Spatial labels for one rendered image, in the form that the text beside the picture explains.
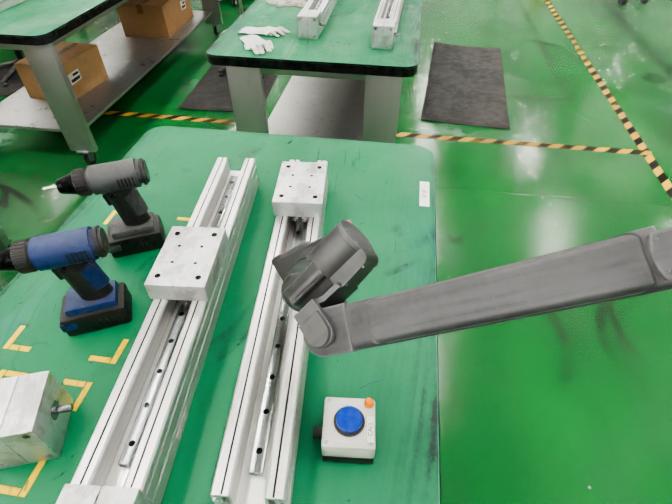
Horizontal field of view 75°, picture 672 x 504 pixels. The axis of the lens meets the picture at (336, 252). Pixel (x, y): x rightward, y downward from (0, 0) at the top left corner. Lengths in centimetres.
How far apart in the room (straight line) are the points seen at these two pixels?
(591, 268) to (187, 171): 111
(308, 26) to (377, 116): 50
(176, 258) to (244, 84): 146
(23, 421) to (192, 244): 38
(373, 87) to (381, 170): 86
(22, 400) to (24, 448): 7
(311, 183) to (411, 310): 58
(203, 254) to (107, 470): 38
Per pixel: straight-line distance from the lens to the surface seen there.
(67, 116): 295
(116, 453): 79
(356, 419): 71
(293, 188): 101
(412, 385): 83
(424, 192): 122
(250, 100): 226
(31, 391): 84
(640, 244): 46
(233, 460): 69
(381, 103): 213
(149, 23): 426
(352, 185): 123
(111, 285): 96
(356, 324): 51
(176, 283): 84
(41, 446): 85
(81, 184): 102
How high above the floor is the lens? 150
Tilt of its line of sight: 44 degrees down
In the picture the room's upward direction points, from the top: straight up
